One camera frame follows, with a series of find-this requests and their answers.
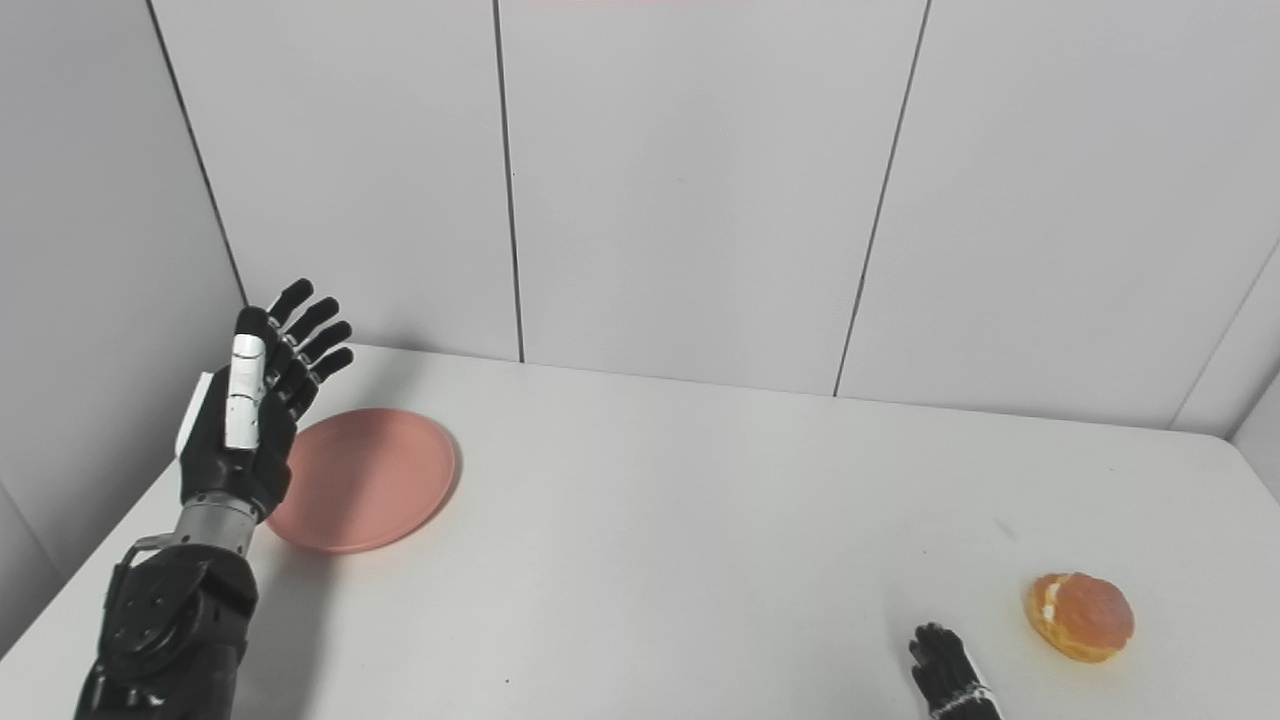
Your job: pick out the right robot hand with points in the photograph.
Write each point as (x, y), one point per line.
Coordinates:
(945, 675)

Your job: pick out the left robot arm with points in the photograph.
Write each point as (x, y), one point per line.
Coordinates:
(170, 630)

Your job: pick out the cream puff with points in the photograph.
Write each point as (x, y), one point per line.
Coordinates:
(1080, 616)

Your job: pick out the pink plate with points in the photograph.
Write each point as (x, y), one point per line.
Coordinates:
(370, 480)

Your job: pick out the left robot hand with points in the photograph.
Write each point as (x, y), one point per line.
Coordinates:
(250, 430)

